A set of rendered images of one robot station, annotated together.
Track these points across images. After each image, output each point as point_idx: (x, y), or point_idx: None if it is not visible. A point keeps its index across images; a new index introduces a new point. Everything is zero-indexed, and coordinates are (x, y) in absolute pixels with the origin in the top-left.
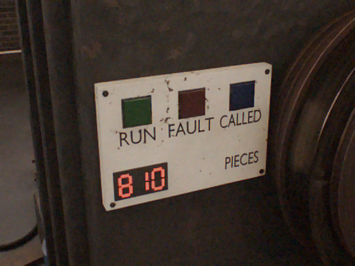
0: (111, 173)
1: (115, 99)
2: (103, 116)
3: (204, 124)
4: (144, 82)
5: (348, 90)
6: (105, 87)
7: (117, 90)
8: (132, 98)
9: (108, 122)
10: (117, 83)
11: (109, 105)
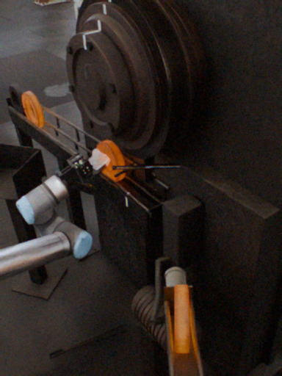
0: None
1: (76, 6)
2: (75, 11)
3: None
4: (81, 2)
5: (78, 22)
6: (74, 0)
7: (76, 2)
8: (79, 7)
9: (76, 15)
10: (77, 0)
11: (76, 7)
